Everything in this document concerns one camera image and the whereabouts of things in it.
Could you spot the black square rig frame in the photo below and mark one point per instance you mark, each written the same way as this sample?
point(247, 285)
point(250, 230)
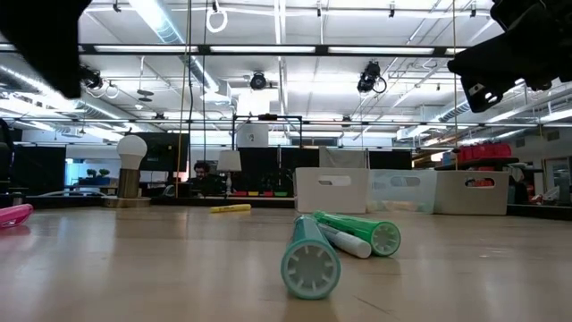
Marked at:
point(267, 117)

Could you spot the black spotlights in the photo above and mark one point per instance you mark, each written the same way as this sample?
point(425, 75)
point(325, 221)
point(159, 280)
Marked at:
point(93, 79)

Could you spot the pink highlighter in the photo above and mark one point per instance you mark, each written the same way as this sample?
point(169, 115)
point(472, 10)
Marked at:
point(13, 215)

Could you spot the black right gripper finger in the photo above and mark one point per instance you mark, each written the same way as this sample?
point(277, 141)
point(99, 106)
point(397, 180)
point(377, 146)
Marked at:
point(500, 60)
point(485, 94)

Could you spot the white box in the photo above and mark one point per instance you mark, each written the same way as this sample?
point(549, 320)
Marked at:
point(252, 135)

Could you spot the white plastic bin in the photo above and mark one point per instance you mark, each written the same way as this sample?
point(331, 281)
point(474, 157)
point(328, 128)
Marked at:
point(313, 199)

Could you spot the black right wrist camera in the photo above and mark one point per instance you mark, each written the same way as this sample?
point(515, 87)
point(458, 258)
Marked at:
point(532, 15)

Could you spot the person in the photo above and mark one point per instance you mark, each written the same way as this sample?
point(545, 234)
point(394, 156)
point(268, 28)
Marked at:
point(203, 176)

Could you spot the teal highlighter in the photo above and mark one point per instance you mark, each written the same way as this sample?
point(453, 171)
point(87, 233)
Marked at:
point(310, 264)

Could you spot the green highlighter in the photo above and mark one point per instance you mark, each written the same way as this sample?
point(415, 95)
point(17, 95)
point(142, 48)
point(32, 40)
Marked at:
point(366, 230)

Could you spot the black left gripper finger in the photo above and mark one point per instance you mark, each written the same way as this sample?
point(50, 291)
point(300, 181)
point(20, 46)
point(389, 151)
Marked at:
point(62, 71)

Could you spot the black monitor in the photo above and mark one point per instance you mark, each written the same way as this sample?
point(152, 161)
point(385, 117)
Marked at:
point(161, 152)

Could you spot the grey plastic bin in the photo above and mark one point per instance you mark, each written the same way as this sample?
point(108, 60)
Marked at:
point(451, 201)

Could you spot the yellow highlighter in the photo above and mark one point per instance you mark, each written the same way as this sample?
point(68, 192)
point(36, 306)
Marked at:
point(230, 208)

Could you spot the white shade table lamp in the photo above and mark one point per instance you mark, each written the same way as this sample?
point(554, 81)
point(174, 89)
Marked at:
point(229, 161)

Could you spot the red storage box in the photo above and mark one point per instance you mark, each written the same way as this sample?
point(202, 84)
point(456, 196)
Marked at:
point(485, 152)

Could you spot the blue planter with plants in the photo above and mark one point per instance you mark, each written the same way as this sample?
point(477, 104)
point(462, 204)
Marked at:
point(98, 179)

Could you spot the white marker with black cap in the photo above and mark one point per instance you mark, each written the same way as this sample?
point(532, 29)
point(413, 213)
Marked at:
point(346, 241)

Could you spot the round black ceiling camera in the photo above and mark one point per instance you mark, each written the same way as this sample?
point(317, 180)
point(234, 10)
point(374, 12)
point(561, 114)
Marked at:
point(258, 81)

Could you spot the black overhead camera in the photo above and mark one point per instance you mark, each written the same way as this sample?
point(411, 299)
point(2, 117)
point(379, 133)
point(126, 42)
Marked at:
point(368, 76)

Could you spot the clear plastic bin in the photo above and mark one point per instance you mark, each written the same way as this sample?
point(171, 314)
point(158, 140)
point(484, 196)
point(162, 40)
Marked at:
point(402, 197)

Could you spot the row of coloured blocks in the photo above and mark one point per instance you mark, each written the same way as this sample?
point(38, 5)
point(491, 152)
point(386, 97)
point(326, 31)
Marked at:
point(261, 194)

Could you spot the bulb lamp with brass base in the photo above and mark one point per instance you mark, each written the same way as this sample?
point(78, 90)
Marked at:
point(131, 152)

